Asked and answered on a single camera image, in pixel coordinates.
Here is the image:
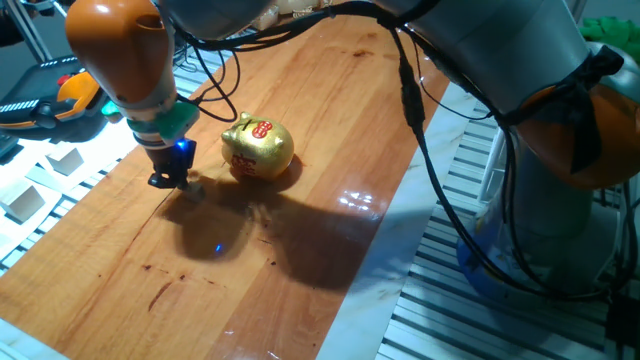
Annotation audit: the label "green cloth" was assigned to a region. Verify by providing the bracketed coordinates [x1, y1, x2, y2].
[579, 16, 640, 64]

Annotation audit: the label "pale wooden block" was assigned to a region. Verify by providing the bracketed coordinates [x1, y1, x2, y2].
[45, 147, 85, 177]
[0, 182, 46, 223]

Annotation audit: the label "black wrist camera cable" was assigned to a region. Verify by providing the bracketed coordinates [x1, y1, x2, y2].
[177, 44, 242, 124]

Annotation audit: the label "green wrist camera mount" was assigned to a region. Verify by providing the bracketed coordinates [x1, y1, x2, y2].
[101, 99, 200, 142]

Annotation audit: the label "cream vintage telephone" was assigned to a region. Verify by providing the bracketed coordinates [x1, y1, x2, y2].
[252, 0, 334, 31]

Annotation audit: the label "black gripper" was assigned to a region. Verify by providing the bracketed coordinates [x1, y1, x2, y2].
[144, 139, 197, 191]

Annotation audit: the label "black keyboard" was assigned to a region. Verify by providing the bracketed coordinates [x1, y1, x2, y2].
[0, 130, 20, 161]

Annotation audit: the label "white paper sheets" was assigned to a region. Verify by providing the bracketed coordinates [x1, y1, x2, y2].
[0, 114, 146, 246]

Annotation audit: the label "black orange teach pendant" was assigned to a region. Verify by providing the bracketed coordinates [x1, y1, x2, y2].
[0, 54, 107, 131]

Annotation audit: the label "slanted grey metal bar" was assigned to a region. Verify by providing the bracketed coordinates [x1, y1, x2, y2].
[2, 0, 53, 64]

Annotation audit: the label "golden piggy bank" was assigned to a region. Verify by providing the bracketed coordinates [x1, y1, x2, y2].
[221, 111, 296, 182]

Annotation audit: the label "wood grain table mat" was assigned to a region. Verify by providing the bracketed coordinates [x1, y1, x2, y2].
[0, 12, 451, 360]

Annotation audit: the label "small wooden cube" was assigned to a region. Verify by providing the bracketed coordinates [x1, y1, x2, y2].
[183, 181, 206, 202]

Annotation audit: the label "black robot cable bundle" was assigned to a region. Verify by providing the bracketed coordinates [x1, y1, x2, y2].
[169, 0, 640, 304]

